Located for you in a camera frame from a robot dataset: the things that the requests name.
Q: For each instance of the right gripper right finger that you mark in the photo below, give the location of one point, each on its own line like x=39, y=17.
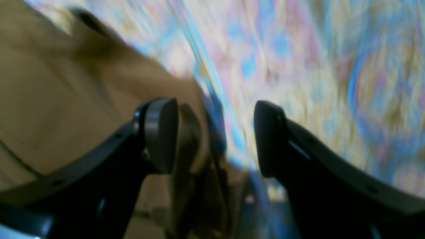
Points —
x=330, y=199

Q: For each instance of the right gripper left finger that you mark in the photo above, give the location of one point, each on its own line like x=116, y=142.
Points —
x=94, y=197

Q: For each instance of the brown t-shirt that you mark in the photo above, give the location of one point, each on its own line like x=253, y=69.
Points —
x=62, y=96

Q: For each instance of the patterned tile tablecloth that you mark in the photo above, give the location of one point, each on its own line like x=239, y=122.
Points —
x=351, y=71

